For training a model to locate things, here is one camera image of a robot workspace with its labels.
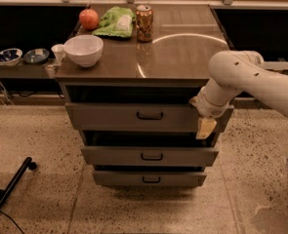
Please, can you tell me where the grey drawer cabinet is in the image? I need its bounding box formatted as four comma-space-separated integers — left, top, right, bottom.
57, 5, 230, 173

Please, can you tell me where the blue patterned bowl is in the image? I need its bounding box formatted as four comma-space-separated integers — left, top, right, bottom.
0, 48, 22, 66

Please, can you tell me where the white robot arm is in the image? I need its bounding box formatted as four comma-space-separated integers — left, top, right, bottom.
189, 51, 288, 139

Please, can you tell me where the dark green bowl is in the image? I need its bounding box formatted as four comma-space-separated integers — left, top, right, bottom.
23, 48, 50, 64

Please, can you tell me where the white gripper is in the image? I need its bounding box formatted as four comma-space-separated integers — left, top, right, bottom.
188, 87, 229, 139

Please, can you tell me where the grey top drawer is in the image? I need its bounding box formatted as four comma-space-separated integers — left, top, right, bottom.
64, 101, 235, 134

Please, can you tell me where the white bowl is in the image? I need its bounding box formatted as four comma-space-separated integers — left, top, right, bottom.
63, 35, 103, 67

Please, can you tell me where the grey middle drawer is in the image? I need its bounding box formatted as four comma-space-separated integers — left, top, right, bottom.
81, 146, 219, 167

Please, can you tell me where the grey drawer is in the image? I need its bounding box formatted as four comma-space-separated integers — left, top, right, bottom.
81, 146, 219, 167
64, 101, 235, 134
93, 171, 207, 187

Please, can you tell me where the grey bottom drawer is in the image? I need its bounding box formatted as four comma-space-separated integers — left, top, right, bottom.
93, 171, 207, 187

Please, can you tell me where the grey side shelf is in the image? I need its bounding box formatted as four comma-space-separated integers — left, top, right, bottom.
0, 58, 60, 79

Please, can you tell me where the gold soda can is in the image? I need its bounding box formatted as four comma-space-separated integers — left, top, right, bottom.
136, 5, 153, 42

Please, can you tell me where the green chip bag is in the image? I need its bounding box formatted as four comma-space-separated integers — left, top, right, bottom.
93, 6, 135, 38

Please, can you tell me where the small white cup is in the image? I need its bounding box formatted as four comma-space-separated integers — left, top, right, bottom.
51, 44, 65, 64

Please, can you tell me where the black chair leg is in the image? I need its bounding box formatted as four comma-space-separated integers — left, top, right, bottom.
0, 157, 37, 211

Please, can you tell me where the red apple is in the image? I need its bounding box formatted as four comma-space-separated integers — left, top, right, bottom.
79, 9, 100, 30

